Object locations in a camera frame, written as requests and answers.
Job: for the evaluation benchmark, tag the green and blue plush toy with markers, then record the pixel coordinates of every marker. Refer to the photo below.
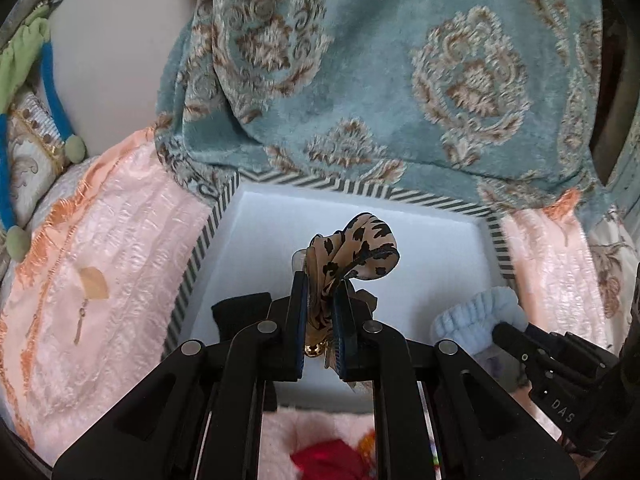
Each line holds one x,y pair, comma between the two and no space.
50,85

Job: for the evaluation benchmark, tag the red hair bow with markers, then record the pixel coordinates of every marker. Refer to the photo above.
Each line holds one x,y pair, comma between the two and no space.
330,457

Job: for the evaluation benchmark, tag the black hair bow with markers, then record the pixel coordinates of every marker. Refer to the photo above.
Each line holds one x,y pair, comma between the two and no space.
235,315

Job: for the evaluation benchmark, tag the beige upholstered backrest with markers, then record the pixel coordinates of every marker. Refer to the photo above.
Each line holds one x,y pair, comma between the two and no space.
115,60

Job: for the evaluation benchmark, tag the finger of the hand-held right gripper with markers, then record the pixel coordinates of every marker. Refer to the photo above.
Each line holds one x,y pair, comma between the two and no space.
507,337

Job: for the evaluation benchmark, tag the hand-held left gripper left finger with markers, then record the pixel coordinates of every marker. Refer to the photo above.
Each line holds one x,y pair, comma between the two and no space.
299,325

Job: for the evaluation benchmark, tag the white box with striped rim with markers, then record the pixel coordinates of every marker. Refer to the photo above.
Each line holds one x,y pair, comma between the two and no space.
260,240

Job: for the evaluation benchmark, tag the teal patterned blanket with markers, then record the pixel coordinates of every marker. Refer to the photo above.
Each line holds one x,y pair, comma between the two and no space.
375,85

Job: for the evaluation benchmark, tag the pink textured bedspread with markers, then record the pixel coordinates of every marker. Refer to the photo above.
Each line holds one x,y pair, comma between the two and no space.
100,260

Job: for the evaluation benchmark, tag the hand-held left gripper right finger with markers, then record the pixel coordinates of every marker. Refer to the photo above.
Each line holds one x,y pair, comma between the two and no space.
342,330

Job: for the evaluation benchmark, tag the embroidered floral cushion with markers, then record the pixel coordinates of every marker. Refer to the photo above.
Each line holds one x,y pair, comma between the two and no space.
30,170

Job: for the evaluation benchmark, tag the cream floral fabric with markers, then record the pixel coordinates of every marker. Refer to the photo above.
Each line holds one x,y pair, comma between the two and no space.
610,270

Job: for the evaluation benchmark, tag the leopard print hair bow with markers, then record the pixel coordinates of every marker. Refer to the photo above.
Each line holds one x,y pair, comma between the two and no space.
360,245

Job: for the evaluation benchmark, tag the light blue fluffy scrunchie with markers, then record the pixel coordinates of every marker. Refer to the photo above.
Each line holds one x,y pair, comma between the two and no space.
465,325

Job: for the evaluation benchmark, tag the pink fluffy cloth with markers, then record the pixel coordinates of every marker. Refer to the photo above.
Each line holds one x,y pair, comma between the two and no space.
300,427

